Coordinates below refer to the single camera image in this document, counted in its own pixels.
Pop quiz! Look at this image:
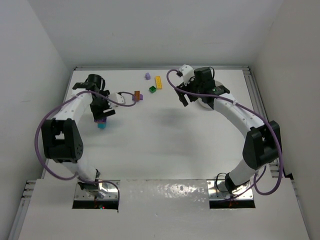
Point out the purple lego plate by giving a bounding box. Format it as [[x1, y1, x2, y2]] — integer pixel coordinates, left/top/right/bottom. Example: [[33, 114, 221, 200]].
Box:
[[94, 117, 107, 124]]

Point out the cyan lego brick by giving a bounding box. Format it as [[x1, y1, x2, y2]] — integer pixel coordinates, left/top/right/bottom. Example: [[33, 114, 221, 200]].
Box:
[[97, 122, 106, 129]]

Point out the dark green lego brick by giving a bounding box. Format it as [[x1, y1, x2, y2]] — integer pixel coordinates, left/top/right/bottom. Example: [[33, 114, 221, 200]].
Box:
[[149, 86, 157, 93]]

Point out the brown and purple lego stack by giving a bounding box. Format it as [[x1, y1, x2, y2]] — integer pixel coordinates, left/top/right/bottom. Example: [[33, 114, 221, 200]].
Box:
[[132, 90, 144, 102]]

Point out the small lavender lego brick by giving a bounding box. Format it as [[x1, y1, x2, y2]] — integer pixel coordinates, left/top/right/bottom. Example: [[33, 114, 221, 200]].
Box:
[[145, 72, 151, 80]]

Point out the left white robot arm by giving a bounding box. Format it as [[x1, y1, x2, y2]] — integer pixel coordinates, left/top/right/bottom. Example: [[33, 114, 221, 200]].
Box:
[[41, 74, 116, 199]]

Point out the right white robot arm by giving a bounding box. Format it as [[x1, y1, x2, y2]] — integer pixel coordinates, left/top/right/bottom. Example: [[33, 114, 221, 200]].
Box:
[[175, 64, 281, 194]]

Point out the white round divided container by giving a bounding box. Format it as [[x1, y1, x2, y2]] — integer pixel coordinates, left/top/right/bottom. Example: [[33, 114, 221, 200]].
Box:
[[197, 80, 226, 110]]

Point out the yellow long lego brick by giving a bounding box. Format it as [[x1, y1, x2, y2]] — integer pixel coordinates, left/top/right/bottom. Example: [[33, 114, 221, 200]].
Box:
[[154, 76, 163, 90]]

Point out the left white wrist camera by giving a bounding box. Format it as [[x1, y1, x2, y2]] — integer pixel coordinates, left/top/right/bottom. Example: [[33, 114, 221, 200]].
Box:
[[108, 92, 126, 108]]

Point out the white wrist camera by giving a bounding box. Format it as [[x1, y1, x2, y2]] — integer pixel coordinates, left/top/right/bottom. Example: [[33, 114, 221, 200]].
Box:
[[108, 92, 126, 108], [178, 64, 194, 85]]

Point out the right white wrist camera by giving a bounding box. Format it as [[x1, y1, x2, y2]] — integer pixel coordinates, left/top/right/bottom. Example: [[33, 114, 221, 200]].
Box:
[[178, 64, 194, 85]]

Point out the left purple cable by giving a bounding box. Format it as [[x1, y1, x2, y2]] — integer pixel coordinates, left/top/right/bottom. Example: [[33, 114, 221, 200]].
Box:
[[34, 90, 138, 208]]

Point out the purple cable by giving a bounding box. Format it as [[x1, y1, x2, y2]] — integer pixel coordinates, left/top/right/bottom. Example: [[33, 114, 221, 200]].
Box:
[[34, 90, 138, 208], [166, 69, 285, 202]]

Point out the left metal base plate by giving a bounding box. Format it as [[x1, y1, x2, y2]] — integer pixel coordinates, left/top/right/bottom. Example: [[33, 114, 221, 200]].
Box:
[[74, 180, 120, 201]]

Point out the metal base plate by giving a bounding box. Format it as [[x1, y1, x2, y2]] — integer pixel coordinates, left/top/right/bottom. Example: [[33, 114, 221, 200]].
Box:
[[207, 179, 255, 201], [74, 180, 120, 201]]

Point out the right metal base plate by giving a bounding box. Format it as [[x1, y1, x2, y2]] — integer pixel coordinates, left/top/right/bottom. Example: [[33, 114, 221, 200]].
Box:
[[207, 179, 255, 201]]

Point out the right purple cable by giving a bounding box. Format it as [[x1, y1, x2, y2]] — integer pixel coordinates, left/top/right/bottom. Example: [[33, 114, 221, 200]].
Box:
[[166, 69, 285, 202]]

